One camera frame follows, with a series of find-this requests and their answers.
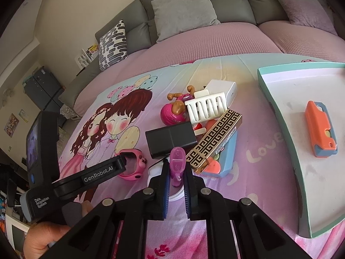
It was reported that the dark cabinet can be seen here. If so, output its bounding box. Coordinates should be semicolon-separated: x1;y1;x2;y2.
22;66;64;113

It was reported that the white charger cube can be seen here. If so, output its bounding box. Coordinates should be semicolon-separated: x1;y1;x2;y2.
205;79;237;108

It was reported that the white slotted plastic holder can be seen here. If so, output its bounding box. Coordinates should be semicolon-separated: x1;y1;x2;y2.
185;92;228;125

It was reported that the pink sofa seat cover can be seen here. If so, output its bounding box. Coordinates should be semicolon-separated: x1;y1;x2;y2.
73;21;344;116

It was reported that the purple grey cushion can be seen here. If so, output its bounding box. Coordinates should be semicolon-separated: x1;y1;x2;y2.
278;0;337;36

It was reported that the orange blue toy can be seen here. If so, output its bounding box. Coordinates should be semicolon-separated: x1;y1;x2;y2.
305;101;338;158
201;132;237;178

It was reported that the white magazine rack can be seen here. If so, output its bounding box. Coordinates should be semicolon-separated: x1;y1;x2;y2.
75;44;99;69

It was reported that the purple small bottle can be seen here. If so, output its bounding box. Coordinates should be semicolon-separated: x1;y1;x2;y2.
169;147;186;187

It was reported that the grey sofa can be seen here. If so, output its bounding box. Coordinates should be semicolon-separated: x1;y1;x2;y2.
58;0;345;108

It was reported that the teal edged white tray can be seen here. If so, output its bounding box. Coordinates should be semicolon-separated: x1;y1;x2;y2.
257;62;344;238

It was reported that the person's left hand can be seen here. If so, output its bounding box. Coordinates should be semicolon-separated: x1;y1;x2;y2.
23;222;71;259

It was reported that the black white patterned cushion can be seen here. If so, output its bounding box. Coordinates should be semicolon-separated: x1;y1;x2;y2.
99;19;128;72

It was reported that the black power adapter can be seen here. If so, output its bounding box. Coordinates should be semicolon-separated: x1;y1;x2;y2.
145;122;198;159

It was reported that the grey square cushion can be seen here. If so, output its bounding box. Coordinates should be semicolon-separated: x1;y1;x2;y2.
151;0;220;42

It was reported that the cartoon print blanket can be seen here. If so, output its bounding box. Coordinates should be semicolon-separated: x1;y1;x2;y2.
59;53;344;258

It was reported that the pink kids smartwatch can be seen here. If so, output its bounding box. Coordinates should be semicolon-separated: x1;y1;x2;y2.
115;148;147;181

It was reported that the black gold patterned box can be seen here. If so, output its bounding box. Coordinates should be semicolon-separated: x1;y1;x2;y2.
186;109;242;174

